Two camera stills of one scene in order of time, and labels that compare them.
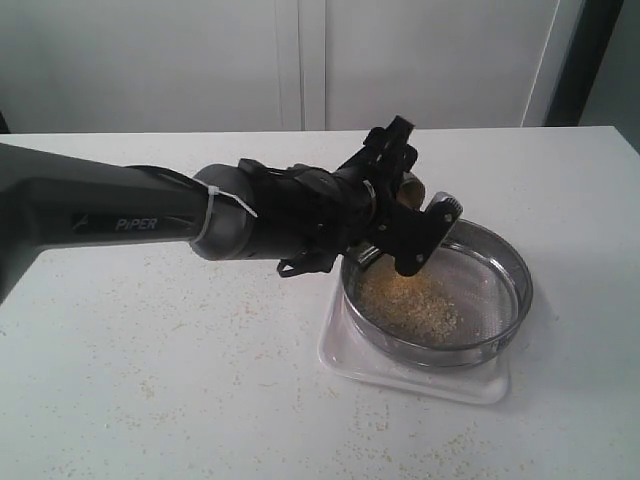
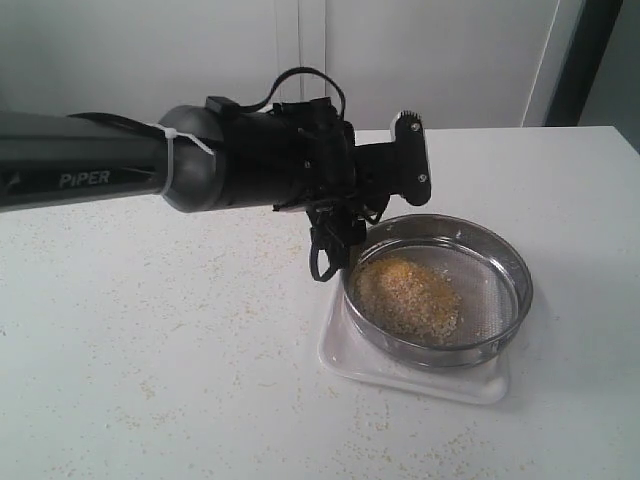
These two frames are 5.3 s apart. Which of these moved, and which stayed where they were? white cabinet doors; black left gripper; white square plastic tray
Moved: black left gripper
Stayed: white cabinet doors; white square plastic tray
